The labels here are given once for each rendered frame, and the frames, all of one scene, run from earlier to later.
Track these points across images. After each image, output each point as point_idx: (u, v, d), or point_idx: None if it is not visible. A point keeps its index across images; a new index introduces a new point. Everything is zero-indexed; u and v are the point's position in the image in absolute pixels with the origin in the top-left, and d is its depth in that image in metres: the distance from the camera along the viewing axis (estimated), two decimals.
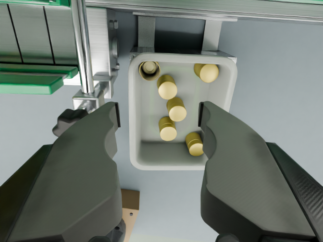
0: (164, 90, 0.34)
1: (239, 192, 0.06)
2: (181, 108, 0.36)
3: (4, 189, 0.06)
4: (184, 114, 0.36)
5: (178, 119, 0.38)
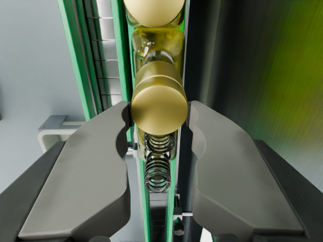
0: (147, 112, 0.11)
1: (229, 190, 0.06)
2: None
3: (18, 183, 0.06)
4: None
5: None
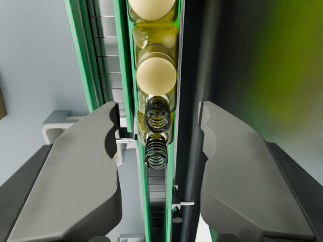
0: (148, 77, 0.16)
1: (239, 192, 0.06)
2: None
3: (4, 189, 0.06)
4: None
5: None
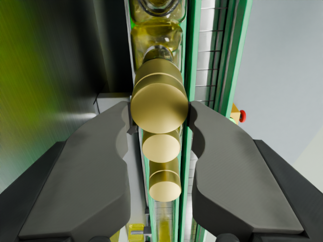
0: (168, 149, 0.17)
1: (229, 190, 0.06)
2: (149, 127, 0.12)
3: (18, 183, 0.06)
4: (137, 111, 0.11)
5: (154, 77, 0.11)
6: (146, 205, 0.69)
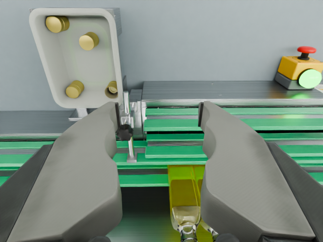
0: None
1: (239, 192, 0.06)
2: None
3: (4, 189, 0.06)
4: None
5: None
6: None
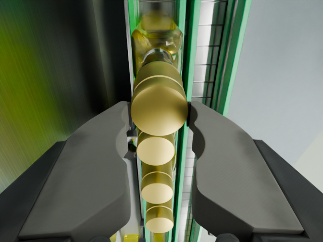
0: (163, 194, 0.20)
1: (229, 190, 0.06)
2: (148, 162, 0.17)
3: (18, 183, 0.06)
4: (141, 152, 0.17)
5: None
6: (142, 217, 0.71)
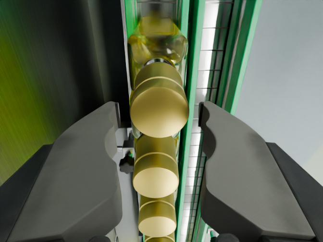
0: (165, 227, 0.17)
1: (239, 192, 0.06)
2: (147, 194, 0.15)
3: (4, 189, 0.06)
4: (138, 184, 0.14)
5: (152, 158, 0.14)
6: None
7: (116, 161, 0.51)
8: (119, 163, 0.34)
